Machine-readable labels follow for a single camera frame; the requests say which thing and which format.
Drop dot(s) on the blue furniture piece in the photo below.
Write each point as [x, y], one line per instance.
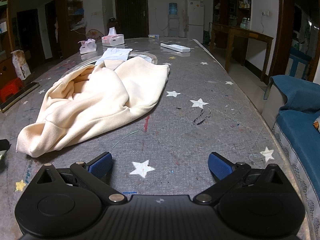
[298, 63]

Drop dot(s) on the white remote control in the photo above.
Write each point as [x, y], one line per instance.
[175, 47]

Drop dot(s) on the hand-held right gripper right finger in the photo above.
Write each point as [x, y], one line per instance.
[220, 166]

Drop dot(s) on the blue water bottle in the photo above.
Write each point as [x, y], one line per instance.
[173, 8]

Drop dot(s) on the grey star-print table cover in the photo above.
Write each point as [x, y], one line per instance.
[187, 135]

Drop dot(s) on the wooden shelf with jars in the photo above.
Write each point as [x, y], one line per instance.
[231, 2]

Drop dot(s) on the white paper bag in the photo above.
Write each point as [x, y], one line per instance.
[21, 66]

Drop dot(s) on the glass jar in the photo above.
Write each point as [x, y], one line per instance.
[244, 23]

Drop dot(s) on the white refrigerator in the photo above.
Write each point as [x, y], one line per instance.
[194, 17]

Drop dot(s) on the dark tablet gold edge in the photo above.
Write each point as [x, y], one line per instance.
[21, 95]

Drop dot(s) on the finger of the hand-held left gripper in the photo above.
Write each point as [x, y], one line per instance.
[3, 144]

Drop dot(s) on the sofa with blue cover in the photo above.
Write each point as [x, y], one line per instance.
[300, 125]

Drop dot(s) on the electric fan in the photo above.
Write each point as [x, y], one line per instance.
[94, 34]

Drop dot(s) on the wooden shelf with blue items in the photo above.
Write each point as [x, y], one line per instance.
[72, 10]

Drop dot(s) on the white pink tissue pack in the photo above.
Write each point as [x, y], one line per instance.
[87, 47]

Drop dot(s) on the clear plastic box blue lid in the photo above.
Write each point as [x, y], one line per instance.
[153, 37]

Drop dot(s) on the white water dispenser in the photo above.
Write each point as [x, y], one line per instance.
[173, 26]

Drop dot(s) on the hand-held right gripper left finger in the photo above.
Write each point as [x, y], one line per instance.
[101, 166]

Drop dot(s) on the pink tissue box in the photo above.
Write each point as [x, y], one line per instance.
[113, 40]

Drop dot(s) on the red plastic stool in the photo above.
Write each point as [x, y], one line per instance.
[10, 87]

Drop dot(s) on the cream sweater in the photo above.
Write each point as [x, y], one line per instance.
[100, 100]

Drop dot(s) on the round table hotplate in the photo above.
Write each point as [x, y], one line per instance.
[151, 56]

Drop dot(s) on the white folded cloth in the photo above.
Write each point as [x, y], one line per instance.
[113, 55]

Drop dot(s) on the wooden side desk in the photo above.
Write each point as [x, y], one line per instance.
[240, 33]

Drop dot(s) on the dark wooden door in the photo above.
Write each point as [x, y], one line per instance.
[131, 10]

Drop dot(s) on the wooden cabinet shelf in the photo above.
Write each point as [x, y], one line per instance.
[6, 42]

